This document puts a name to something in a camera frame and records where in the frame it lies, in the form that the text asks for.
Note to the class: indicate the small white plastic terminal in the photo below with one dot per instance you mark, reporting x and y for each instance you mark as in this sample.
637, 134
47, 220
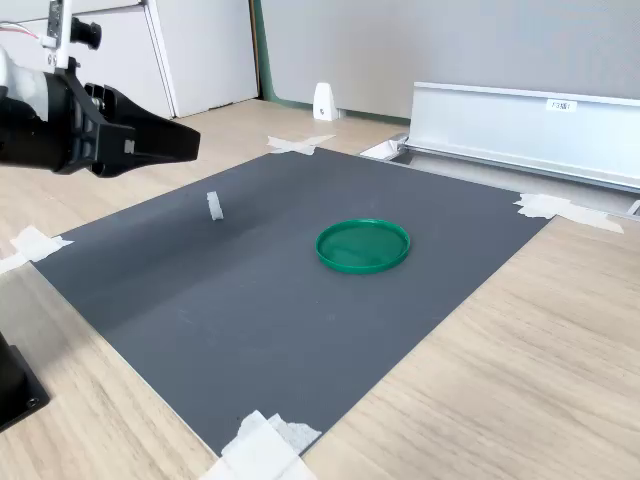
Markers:
215, 206

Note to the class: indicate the round green lid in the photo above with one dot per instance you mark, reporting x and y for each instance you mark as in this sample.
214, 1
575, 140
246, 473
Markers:
350, 252

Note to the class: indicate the white partition panel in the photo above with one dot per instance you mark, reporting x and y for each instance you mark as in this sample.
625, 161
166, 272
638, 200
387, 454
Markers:
130, 55
210, 50

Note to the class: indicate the white tape patch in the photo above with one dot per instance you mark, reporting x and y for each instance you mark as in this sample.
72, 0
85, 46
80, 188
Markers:
545, 206
35, 245
297, 144
260, 450

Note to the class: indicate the dark grey mat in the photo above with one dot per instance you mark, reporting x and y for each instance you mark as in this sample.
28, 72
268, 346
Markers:
250, 325

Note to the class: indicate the grey partition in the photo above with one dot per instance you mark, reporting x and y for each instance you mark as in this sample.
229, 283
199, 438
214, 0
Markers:
450, 40

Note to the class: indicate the small white label sticker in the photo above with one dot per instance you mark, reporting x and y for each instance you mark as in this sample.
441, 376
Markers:
561, 105

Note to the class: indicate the white camera box with board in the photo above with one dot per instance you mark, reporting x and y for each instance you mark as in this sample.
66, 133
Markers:
59, 35

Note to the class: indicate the small white plastic bracket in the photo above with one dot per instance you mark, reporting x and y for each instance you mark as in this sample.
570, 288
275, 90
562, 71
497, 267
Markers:
324, 102

